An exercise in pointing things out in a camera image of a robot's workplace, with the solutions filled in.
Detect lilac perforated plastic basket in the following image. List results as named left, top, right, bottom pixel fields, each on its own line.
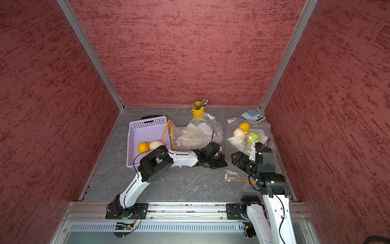
left=127, top=116, right=172, bottom=169

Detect green pear in right bag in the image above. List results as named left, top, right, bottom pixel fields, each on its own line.
left=247, top=132, right=260, bottom=143

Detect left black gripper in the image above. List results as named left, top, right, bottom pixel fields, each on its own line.
left=207, top=154, right=229, bottom=169

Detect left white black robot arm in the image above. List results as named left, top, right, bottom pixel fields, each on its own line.
left=106, top=142, right=228, bottom=219

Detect cream round fruit right bag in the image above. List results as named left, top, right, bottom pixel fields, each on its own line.
left=233, top=128, right=246, bottom=141

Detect clear zip-top bag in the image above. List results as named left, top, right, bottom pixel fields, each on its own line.
left=166, top=112, right=223, bottom=151
left=225, top=117, right=280, bottom=182

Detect yellow pen cup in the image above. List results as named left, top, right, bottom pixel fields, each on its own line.
left=191, top=105, right=205, bottom=120

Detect yellow fruit in right bag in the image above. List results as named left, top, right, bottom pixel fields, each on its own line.
left=239, top=122, right=250, bottom=134

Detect yellow pear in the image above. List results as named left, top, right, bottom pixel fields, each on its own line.
left=138, top=142, right=150, bottom=154

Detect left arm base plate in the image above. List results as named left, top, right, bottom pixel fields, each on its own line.
left=105, top=202, right=149, bottom=220

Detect beige round fruit bag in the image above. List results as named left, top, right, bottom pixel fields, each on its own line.
left=149, top=140, right=164, bottom=150

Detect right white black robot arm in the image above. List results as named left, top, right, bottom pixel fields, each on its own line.
left=231, top=151, right=297, bottom=244

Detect grey calculator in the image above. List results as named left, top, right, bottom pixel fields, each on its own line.
left=242, top=109, right=266, bottom=122

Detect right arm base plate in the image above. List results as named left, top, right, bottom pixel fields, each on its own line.
left=225, top=203, right=267, bottom=220

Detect aluminium front rail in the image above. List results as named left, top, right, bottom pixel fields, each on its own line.
left=62, top=201, right=310, bottom=223

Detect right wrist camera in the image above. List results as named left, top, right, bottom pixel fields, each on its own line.
left=249, top=142, right=274, bottom=166

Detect pens in cup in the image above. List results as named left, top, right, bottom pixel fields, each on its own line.
left=193, top=99, right=208, bottom=110

